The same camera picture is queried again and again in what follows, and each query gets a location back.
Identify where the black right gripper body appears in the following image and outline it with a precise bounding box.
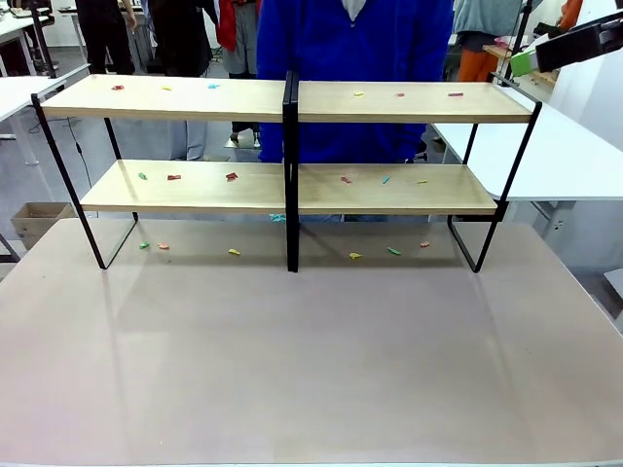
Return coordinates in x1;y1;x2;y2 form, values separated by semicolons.
533;13;623;73

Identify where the light wooden table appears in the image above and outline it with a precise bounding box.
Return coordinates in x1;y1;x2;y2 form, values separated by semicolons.
482;42;561;89

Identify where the black tripod pole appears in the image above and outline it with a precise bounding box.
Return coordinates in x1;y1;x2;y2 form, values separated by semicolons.
505;0;542;79

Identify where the person in orange trousers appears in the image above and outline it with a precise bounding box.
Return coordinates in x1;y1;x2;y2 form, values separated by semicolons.
453;0;532;83

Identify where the white side table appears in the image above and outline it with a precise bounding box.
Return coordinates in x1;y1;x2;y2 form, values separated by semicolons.
431;99;623;234
0;62;92;167

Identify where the person in blue jacket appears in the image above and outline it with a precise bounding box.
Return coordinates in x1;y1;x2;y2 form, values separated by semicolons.
255;0;457;224

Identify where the person in red vest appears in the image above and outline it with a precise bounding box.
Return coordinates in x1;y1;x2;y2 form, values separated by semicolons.
215;0;264;150

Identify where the person in black coat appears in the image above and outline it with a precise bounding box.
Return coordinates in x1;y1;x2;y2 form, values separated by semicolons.
147;0;219;162

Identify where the person in black clothes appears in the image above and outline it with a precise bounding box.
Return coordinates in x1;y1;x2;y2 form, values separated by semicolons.
74;0;139;76

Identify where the black stand pole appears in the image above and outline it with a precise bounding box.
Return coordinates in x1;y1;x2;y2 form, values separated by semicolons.
27;0;58;79

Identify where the cardboard box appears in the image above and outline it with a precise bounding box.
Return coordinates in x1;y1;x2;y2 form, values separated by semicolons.
10;201;78;252

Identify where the black frame wooden shelf rack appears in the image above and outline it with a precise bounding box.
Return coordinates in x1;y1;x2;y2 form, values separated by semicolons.
289;70;543;274
30;70;294;272

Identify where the black floor cable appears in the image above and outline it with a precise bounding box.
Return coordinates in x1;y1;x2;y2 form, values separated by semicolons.
65;116;94;192

